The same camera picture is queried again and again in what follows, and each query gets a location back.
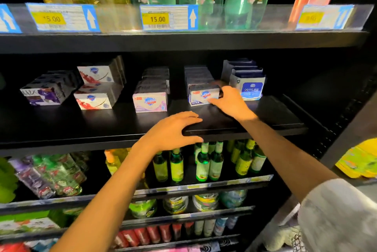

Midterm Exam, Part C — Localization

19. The person's left hand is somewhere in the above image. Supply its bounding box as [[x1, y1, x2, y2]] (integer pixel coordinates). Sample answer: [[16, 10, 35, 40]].
[[137, 111, 204, 155]]

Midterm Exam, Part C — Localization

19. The person's right hand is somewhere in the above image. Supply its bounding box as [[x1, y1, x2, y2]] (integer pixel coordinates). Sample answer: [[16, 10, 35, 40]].
[[207, 85, 257, 123]]

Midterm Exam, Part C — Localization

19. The black store shelf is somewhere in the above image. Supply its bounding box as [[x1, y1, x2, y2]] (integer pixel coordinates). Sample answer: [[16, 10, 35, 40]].
[[0, 30, 377, 252]]

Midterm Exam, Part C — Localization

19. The person's left forearm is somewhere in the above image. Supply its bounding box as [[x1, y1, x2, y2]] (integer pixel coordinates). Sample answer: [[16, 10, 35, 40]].
[[52, 143, 157, 252]]

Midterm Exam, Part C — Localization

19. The person's right forearm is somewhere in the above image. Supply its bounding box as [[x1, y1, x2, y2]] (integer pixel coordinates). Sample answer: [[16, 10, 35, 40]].
[[238, 116, 339, 203]]

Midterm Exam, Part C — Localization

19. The row of white upright packs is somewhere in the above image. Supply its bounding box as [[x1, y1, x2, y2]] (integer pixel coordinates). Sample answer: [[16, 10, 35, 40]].
[[221, 58, 267, 101]]

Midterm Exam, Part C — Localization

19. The row of white blue soap boxes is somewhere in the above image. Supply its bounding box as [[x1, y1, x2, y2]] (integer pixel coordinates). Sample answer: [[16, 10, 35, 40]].
[[184, 65, 221, 107]]

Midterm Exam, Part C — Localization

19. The row of white pink soap boxes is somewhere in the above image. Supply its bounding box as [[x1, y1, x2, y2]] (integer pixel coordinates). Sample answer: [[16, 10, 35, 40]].
[[132, 66, 172, 114]]

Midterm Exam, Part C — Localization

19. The green lidded wipe tub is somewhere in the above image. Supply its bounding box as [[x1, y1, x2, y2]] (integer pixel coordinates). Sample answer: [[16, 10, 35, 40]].
[[128, 199, 158, 219], [192, 192, 220, 212], [221, 188, 248, 208], [163, 195, 190, 214]]

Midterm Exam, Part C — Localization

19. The row of white small bottles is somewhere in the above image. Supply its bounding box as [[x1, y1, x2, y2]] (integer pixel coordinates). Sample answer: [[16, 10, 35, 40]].
[[194, 215, 239, 238]]

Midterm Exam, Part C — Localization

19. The blue white price tag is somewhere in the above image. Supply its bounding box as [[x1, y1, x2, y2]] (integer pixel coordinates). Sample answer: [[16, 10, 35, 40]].
[[25, 3, 101, 33], [139, 4, 200, 32], [0, 4, 22, 34], [296, 4, 355, 30]]

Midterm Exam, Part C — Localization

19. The long pink packet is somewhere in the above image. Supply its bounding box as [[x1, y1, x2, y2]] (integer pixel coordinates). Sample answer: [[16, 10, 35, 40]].
[[150, 242, 221, 252]]

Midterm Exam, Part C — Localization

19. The row of purple soap boxes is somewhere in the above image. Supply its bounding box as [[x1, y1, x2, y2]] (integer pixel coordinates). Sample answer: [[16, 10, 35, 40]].
[[19, 70, 80, 107]]

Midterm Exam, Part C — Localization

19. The yellow detergent jug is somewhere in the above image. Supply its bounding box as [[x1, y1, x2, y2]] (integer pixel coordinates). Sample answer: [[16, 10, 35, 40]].
[[335, 138, 377, 179]]

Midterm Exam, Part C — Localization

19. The cream white pouch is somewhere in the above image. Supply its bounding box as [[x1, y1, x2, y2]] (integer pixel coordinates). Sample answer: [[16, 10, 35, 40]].
[[265, 225, 301, 250]]

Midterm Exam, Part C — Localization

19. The green white box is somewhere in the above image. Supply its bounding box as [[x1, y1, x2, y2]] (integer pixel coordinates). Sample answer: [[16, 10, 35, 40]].
[[0, 210, 60, 235]]

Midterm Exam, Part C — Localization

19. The red snack packet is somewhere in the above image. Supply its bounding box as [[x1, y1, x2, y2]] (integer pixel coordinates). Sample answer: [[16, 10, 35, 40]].
[[0, 243, 30, 252]]

